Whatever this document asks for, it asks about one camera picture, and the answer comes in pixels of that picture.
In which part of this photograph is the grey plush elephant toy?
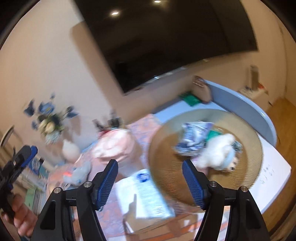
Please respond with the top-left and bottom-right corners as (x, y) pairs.
(63, 161), (92, 187)

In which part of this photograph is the white fluffy plush toy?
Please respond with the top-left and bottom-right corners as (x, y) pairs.
(195, 133), (238, 172)

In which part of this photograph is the blue patterned cloth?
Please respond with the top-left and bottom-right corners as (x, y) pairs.
(174, 121), (214, 157)

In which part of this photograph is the person left hand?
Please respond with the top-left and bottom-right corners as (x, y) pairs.
(1, 194), (38, 237)

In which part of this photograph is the blue artificial flower bouquet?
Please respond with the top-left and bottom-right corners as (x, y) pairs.
(23, 92), (78, 145)

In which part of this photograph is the white ribbed vase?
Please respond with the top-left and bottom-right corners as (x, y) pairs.
(62, 139), (81, 163)

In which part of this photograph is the pink patterned tablecloth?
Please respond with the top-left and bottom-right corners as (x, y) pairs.
(46, 113), (232, 241)

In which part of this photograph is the white tissue pack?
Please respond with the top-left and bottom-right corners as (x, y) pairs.
(115, 169), (175, 219)

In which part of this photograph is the pink round container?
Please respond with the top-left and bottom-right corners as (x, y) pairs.
(92, 128), (144, 177)

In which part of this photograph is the wooden pen holder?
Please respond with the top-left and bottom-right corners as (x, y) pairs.
(92, 110), (125, 138)

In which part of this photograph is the green book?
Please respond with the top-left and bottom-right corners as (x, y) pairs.
(179, 91), (202, 107)

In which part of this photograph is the brown handbag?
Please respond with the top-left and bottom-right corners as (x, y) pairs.
(191, 75), (212, 103)

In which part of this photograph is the grey cylinder speaker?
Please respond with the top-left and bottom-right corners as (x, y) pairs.
(250, 65), (259, 91)

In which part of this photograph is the gold wire basket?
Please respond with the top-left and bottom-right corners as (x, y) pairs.
(148, 109), (263, 205)

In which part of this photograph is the wall mounted television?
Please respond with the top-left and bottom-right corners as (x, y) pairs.
(76, 0), (257, 93)

